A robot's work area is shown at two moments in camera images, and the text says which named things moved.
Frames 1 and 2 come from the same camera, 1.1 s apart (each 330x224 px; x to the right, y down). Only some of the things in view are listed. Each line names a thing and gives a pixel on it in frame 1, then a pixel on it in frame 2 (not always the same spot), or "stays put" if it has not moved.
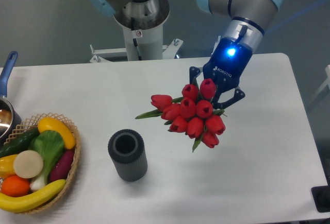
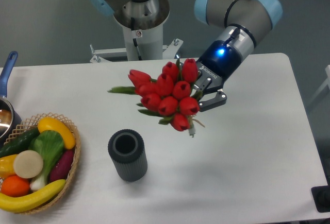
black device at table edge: [321, 195] stays put
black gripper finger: [238, 94] -> [219, 99]
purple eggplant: [61, 168] stays put
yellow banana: [23, 203] stays put
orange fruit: [14, 186] stays put
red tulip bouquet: [194, 114] -> [170, 97]
